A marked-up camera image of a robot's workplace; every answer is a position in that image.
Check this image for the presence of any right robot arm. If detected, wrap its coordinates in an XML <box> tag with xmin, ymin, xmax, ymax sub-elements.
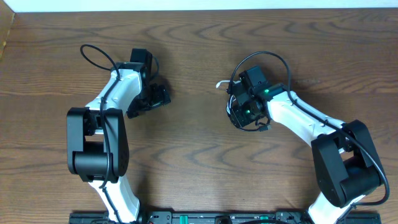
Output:
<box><xmin>226</xmin><ymin>66</ymin><xmax>389</xmax><ymax>223</ymax></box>

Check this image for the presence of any white usb cable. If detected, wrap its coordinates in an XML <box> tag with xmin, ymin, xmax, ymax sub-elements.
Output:
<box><xmin>216</xmin><ymin>80</ymin><xmax>242</xmax><ymax>118</ymax></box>

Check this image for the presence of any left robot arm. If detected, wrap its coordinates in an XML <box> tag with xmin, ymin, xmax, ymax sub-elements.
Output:
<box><xmin>67</xmin><ymin>49</ymin><xmax>171</xmax><ymax>223</ymax></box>

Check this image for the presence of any black usb cable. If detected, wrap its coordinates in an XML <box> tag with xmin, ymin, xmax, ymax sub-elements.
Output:
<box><xmin>226</xmin><ymin>93</ymin><xmax>272</xmax><ymax>133</ymax></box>

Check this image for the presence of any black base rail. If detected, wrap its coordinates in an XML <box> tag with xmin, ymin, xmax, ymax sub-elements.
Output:
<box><xmin>68</xmin><ymin>210</ymin><xmax>382</xmax><ymax>224</ymax></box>

